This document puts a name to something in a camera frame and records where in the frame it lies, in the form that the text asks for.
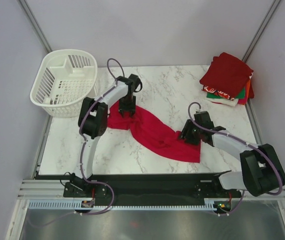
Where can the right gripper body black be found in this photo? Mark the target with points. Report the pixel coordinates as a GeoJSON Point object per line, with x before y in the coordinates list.
{"type": "Point", "coordinates": [194, 137]}

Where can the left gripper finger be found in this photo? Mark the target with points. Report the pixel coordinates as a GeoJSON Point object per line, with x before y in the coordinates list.
{"type": "Point", "coordinates": [121, 108]}
{"type": "Point", "coordinates": [132, 108]}

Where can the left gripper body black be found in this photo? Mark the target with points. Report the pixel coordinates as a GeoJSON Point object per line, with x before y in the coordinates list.
{"type": "Point", "coordinates": [128, 102]}

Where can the crimson red t shirt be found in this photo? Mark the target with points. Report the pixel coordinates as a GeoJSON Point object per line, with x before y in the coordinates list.
{"type": "Point", "coordinates": [153, 134]}

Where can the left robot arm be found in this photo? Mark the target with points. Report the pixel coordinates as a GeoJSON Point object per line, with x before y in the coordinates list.
{"type": "Point", "coordinates": [93, 118]}

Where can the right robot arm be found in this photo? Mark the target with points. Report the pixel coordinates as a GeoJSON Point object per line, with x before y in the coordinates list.
{"type": "Point", "coordinates": [261, 171]}

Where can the red patterned folded shirt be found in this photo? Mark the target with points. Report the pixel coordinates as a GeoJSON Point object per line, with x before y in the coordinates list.
{"type": "Point", "coordinates": [213, 93]}

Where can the white folded shirt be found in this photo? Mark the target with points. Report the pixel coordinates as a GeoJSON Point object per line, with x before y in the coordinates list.
{"type": "Point", "coordinates": [223, 101]}

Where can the green folded shirt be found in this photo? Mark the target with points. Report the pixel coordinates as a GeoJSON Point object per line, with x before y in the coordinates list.
{"type": "Point", "coordinates": [241, 94]}

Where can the white plastic laundry basket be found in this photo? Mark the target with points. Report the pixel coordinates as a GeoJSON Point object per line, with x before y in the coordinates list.
{"type": "Point", "coordinates": [65, 77]}

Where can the dark red folded shirt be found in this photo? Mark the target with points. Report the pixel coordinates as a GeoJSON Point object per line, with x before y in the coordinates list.
{"type": "Point", "coordinates": [227, 74]}

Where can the orange folded shirt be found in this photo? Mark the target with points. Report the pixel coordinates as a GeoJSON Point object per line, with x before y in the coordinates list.
{"type": "Point", "coordinates": [249, 94]}

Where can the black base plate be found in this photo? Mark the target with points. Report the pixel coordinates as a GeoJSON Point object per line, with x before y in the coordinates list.
{"type": "Point", "coordinates": [154, 189]}

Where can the slotted cable duct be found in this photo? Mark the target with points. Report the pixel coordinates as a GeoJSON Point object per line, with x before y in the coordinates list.
{"type": "Point", "coordinates": [82, 205]}

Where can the aluminium frame rail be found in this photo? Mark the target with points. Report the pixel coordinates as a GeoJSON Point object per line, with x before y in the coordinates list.
{"type": "Point", "coordinates": [52, 189]}

